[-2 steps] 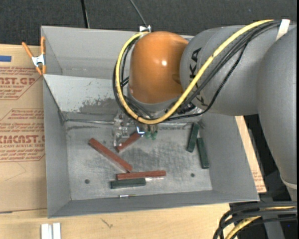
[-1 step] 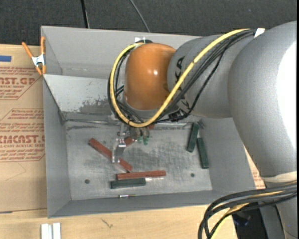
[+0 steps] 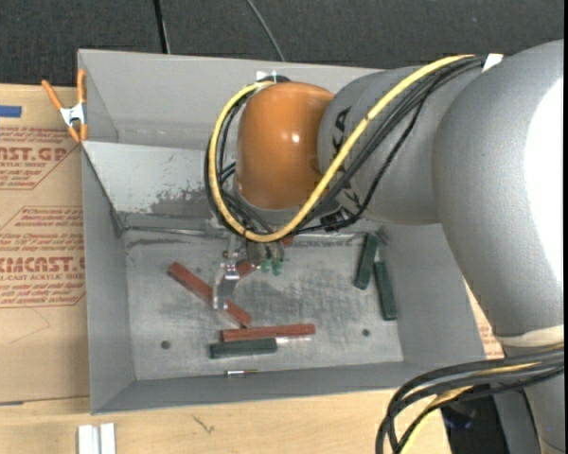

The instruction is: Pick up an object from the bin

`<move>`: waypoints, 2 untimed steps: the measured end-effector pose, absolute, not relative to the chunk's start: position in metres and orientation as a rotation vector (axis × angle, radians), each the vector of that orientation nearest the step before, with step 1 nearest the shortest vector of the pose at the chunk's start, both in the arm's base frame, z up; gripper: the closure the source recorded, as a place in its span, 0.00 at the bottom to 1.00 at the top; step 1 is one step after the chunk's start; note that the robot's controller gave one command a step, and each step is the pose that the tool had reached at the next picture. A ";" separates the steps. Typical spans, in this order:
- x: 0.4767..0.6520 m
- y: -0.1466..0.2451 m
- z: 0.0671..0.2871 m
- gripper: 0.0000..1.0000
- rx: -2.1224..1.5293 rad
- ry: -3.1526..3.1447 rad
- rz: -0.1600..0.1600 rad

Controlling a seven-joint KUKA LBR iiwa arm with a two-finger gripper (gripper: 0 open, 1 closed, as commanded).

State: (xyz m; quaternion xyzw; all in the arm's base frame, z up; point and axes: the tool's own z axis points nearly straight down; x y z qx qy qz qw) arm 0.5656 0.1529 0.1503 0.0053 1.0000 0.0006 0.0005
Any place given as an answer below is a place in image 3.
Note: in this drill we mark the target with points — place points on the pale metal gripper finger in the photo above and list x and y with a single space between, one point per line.
223 291

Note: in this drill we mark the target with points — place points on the red-brown flat block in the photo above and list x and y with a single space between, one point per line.
189 279
246 268
265 332

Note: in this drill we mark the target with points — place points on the dark green flat block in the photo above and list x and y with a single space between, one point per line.
367 263
243 348
385 291

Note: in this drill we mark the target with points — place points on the grey metal bin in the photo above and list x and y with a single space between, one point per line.
170 182

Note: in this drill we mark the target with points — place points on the brown cardboard board, red print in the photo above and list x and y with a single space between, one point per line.
33 338

